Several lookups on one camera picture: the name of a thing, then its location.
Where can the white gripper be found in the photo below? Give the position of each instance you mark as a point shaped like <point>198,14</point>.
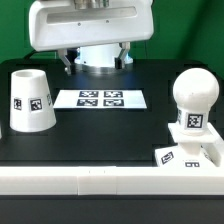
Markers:
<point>64,24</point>

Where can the white front wall bar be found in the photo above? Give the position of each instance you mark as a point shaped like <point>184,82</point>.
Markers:
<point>110,181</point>

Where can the white lamp base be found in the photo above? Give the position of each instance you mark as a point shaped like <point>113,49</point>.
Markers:
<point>200,150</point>

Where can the white marker sheet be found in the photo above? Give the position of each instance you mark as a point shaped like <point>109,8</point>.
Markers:
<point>100,99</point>

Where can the white lamp shade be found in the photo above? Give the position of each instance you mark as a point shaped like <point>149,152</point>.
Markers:
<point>31,107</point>

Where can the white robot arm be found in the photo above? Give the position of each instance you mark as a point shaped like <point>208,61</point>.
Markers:
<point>96,58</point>

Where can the white lamp bulb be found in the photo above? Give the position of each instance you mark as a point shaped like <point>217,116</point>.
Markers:
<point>195,91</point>

